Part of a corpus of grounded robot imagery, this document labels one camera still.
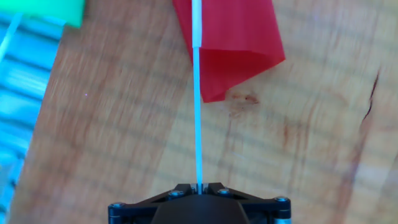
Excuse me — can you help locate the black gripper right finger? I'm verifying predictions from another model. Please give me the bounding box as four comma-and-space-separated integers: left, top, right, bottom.
201, 182, 292, 224

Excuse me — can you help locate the wood-grain vinyl mat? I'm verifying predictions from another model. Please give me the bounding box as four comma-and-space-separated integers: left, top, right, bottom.
8, 0, 398, 224

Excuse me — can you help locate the red flag with white stick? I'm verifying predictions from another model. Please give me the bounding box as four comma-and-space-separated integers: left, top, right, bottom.
172, 0, 287, 195

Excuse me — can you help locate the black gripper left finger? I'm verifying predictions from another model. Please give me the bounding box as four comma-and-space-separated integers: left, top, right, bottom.
108, 182, 199, 224

